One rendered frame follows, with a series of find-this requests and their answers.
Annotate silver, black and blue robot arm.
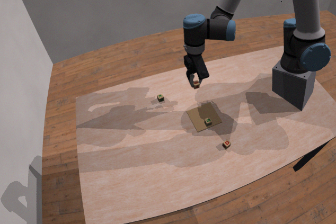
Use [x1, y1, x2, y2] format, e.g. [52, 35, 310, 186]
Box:
[183, 0, 331, 80]

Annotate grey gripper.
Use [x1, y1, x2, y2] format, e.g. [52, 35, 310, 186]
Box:
[184, 53, 202, 87]

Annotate tan square mat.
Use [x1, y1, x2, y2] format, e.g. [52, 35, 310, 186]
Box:
[186, 102, 222, 132]

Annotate wooden letter block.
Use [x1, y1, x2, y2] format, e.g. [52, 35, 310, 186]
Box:
[193, 80, 200, 89]
[222, 139, 231, 149]
[157, 94, 164, 102]
[204, 118, 212, 126]

